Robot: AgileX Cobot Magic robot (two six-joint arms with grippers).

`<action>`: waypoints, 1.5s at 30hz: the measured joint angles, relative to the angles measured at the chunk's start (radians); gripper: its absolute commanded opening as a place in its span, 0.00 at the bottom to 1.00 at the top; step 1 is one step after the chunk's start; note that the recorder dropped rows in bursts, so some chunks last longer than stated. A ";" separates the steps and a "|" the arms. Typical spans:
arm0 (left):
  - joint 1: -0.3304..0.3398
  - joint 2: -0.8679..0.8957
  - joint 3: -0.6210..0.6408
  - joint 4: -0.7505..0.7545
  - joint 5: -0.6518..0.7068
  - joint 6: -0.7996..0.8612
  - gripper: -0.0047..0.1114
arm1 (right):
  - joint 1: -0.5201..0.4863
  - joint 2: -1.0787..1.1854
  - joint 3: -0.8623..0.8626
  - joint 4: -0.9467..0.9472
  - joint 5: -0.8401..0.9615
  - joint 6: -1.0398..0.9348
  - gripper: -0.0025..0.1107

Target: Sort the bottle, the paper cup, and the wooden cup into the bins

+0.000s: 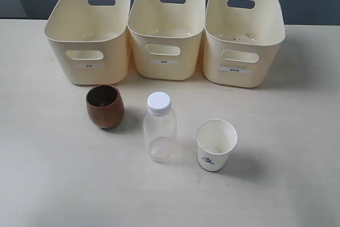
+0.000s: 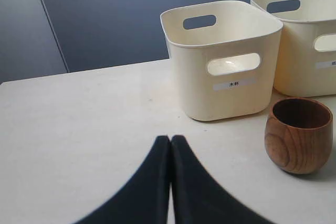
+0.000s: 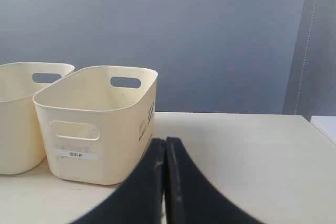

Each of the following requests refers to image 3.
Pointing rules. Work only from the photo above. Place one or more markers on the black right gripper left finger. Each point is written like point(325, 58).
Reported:
point(139, 198)

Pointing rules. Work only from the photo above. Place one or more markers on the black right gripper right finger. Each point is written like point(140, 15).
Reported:
point(190, 197)

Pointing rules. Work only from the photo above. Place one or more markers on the cream plastic bin right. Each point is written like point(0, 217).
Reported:
point(97, 122)

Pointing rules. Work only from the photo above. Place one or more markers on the cream plastic bin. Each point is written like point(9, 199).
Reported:
point(22, 147)
point(97, 122)

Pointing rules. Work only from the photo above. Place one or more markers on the cream plastic bin middle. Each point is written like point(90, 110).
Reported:
point(22, 147)

